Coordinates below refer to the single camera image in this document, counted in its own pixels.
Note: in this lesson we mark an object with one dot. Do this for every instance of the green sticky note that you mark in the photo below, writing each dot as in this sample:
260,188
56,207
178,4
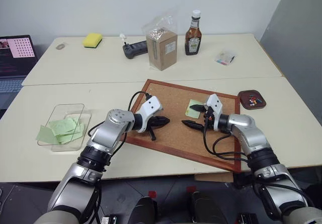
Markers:
190,113
74,120
45,135
69,138
60,126

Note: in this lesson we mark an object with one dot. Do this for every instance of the wood-framed cork board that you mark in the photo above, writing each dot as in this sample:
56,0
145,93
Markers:
181,138

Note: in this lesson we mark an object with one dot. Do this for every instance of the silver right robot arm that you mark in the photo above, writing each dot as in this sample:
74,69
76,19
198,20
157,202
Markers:
254,138

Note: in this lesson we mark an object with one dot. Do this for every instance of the small white plastic piece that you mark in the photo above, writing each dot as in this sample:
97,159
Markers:
122,36

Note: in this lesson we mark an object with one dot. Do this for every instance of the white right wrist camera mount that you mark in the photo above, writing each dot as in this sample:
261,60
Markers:
215,104

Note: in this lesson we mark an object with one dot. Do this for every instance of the black handheld controller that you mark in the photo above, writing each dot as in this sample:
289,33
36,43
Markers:
133,49

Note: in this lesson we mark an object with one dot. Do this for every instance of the yellow green sponge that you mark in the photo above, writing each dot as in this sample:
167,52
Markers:
91,39

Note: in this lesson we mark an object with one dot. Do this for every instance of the open laptop computer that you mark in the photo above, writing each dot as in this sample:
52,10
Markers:
15,58

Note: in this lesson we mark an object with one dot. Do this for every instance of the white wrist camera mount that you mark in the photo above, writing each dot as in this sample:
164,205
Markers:
215,104
151,108

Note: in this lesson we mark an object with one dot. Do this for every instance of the clear plastic box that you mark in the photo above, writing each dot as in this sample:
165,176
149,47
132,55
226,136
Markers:
75,143

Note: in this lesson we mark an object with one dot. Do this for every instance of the dark rounded shape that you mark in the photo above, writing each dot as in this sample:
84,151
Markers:
146,211
203,209

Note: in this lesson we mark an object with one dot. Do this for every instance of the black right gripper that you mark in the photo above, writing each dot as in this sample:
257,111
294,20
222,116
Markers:
209,122

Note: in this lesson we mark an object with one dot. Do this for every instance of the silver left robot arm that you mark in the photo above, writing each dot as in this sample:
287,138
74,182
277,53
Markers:
100,136

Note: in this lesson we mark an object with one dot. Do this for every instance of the small grey round object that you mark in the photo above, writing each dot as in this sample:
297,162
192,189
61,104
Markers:
60,46

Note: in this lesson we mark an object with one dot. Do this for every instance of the small clear box coloured tabs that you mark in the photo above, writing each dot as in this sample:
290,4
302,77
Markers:
225,57

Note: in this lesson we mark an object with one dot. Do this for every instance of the brown pushpin tray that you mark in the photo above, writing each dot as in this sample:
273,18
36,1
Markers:
245,96

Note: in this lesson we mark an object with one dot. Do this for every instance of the brown cardboard box with bag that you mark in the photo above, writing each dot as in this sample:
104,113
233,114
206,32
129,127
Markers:
157,22

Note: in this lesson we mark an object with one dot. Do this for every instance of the red square marker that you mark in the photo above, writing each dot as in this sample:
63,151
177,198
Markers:
152,194
191,189

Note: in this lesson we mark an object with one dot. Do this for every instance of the brown sauce bottle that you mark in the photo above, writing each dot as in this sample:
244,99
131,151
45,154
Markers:
193,40

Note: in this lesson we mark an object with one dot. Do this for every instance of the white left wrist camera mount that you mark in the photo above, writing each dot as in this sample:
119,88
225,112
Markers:
151,108

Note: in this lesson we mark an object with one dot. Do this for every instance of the brown cardboard carton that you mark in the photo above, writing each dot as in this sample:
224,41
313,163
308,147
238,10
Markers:
162,50

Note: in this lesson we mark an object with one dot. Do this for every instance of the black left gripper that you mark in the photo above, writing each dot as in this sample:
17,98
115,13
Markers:
150,124

